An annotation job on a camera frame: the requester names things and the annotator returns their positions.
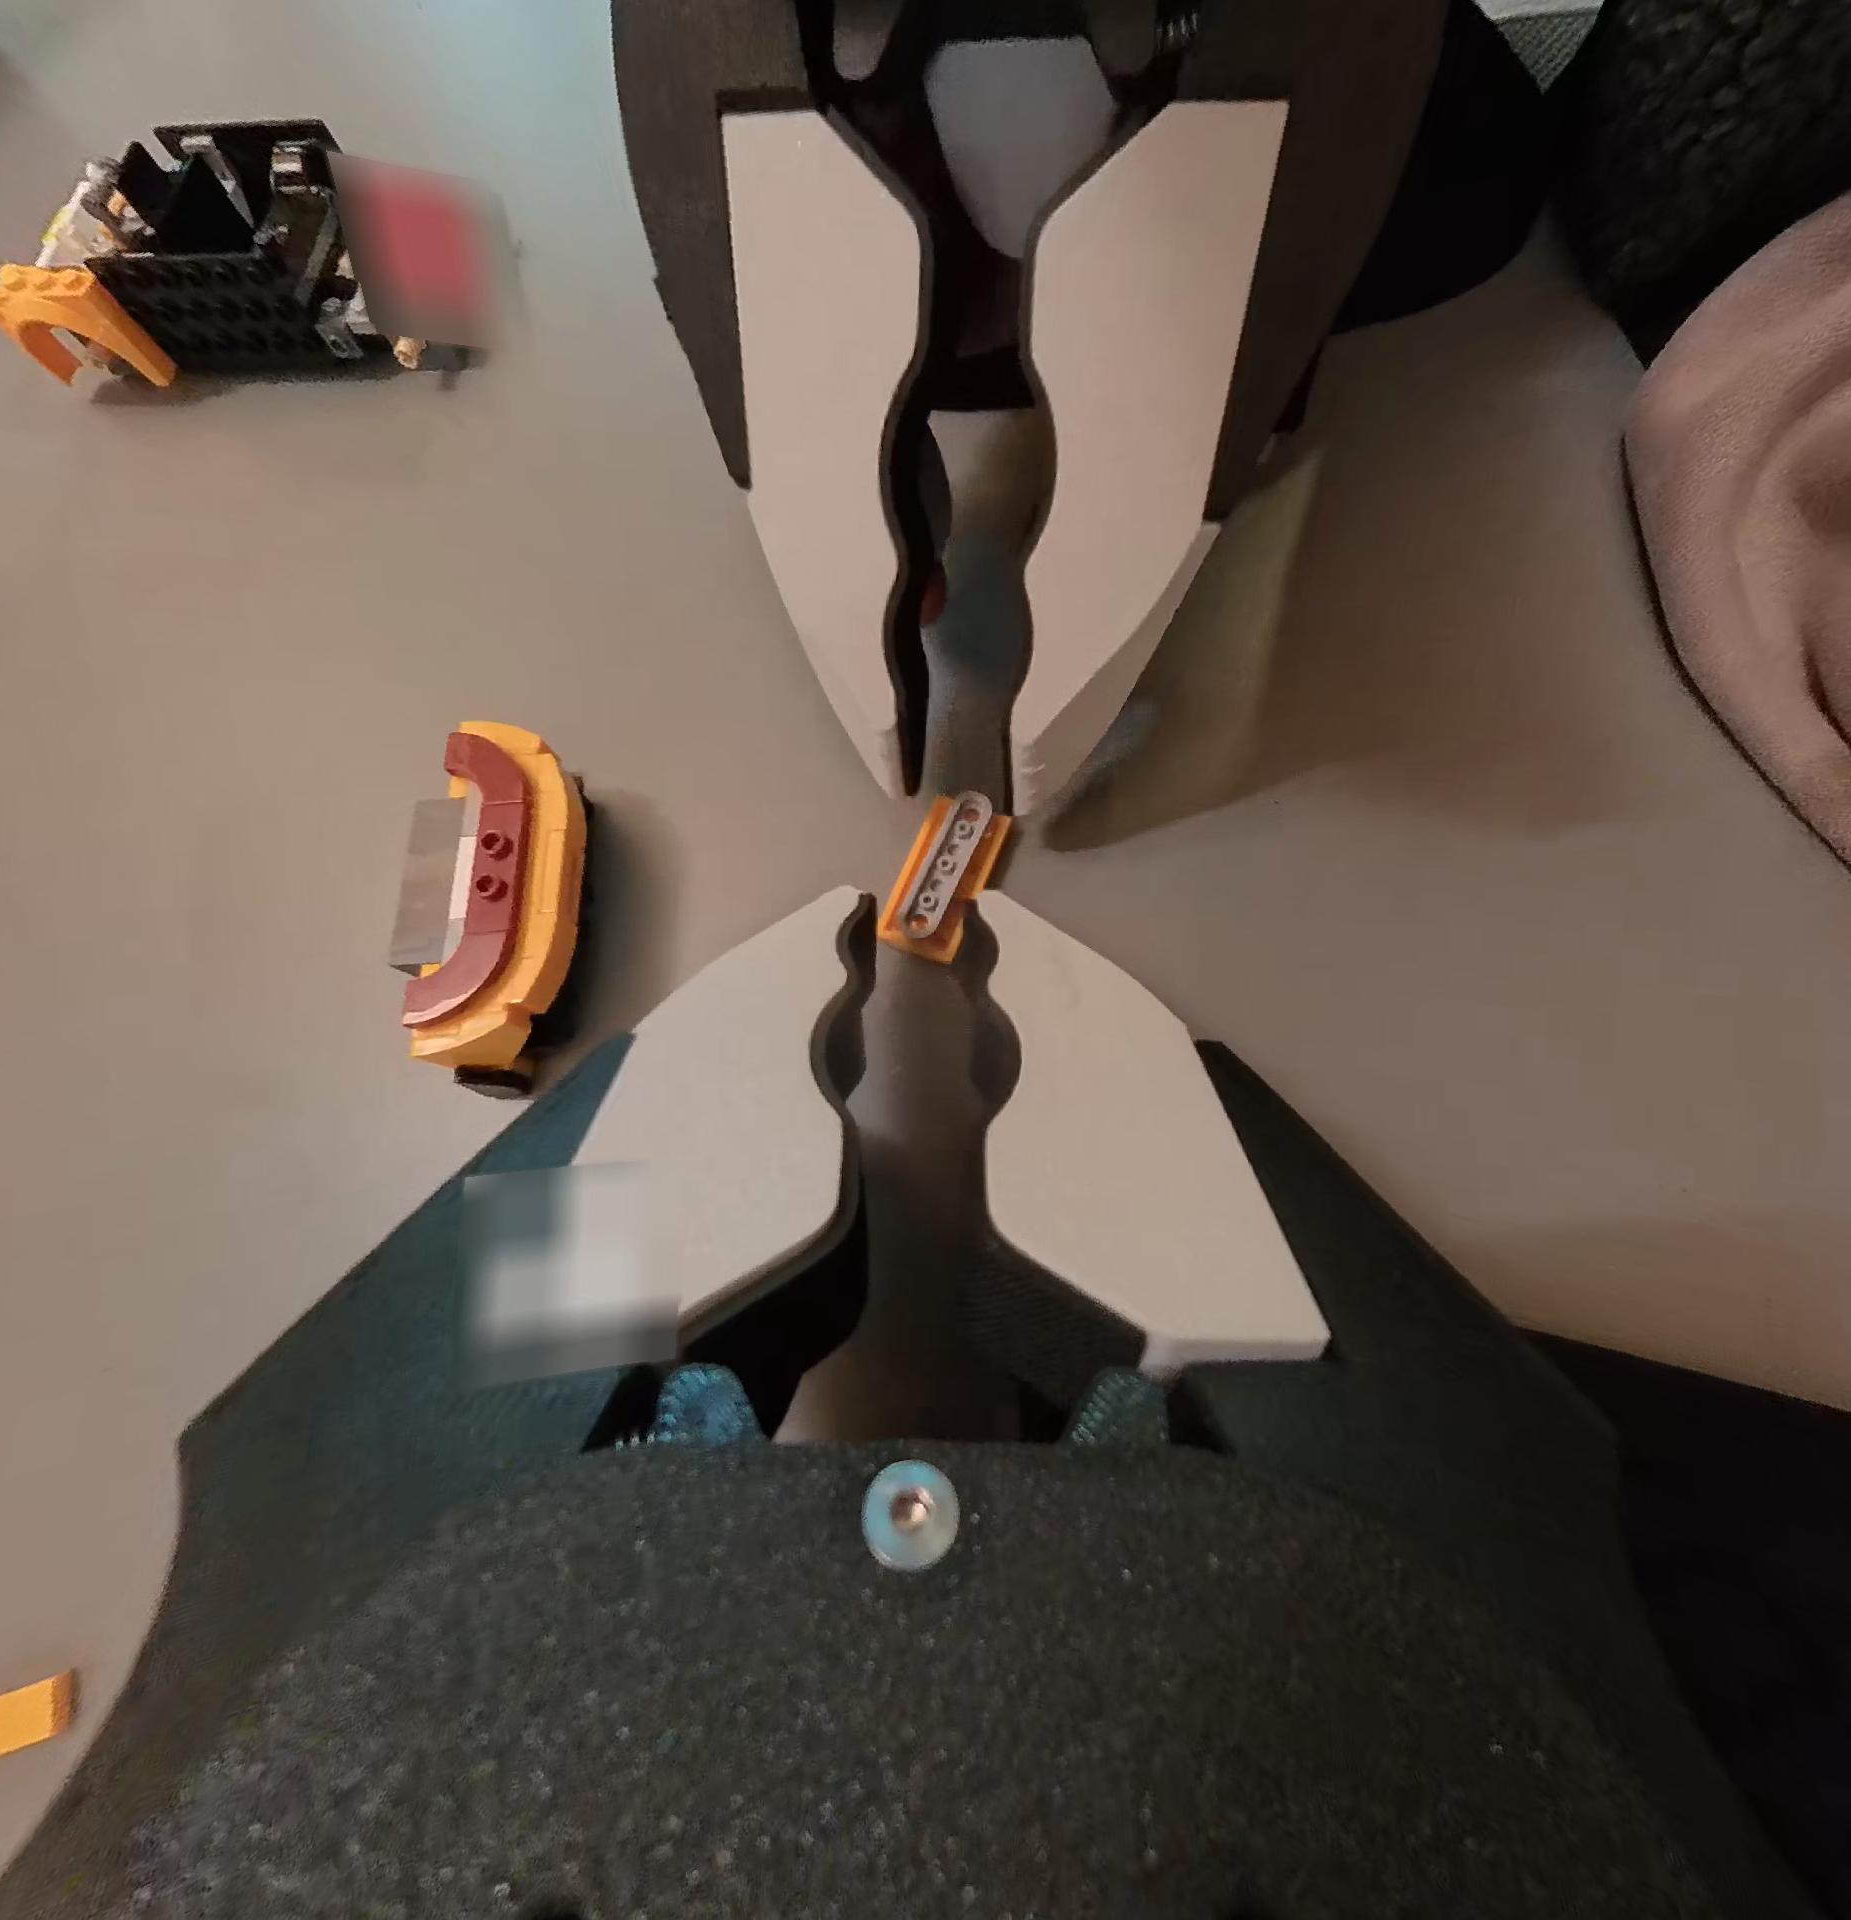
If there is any thin grey lego plate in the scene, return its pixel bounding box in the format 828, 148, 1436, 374
884, 792, 1002, 928

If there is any black fleece jacket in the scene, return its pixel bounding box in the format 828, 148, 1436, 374
1532, 0, 1851, 367

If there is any flat orange lego piece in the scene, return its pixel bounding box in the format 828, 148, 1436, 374
0, 1669, 83, 1772

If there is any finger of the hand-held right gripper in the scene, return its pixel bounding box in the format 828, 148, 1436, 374
1008, 92, 1298, 817
720, 92, 934, 801

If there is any curved orange and maroon lego assembly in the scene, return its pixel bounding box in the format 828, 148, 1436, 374
387, 721, 599, 1104

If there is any orange lego plate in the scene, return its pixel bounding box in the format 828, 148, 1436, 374
876, 788, 1012, 961

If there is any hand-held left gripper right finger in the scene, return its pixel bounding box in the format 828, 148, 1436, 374
964, 892, 1336, 1371

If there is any black lego car build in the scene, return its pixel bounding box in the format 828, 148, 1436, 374
0, 117, 479, 396

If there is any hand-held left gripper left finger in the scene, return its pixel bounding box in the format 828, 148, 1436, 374
573, 884, 880, 1332

